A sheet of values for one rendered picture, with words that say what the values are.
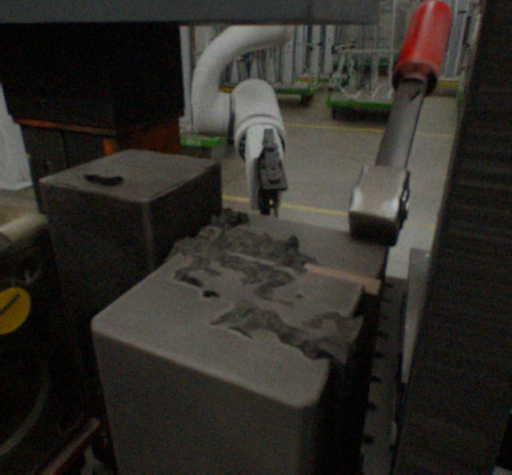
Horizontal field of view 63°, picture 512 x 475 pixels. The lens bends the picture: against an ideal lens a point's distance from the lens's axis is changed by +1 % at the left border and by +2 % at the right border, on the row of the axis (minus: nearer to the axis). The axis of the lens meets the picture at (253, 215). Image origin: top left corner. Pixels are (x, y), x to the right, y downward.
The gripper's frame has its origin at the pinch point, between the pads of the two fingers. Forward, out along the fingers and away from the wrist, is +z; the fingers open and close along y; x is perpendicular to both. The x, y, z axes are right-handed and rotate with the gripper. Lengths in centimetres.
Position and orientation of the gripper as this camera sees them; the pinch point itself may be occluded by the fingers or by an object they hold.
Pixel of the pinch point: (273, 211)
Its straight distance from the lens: 55.7
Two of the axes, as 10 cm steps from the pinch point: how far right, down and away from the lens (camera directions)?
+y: 0.0, -7.3, -6.9
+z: 0.9, 6.8, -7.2
